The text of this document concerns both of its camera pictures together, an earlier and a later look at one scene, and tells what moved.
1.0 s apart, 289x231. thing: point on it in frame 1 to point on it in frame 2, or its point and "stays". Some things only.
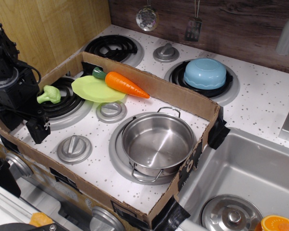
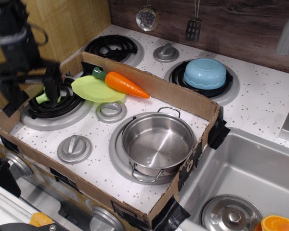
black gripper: [19, 103] to [20, 63]
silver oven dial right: [103, 220] stays
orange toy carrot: [119, 83] stays
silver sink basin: [243, 164] stays
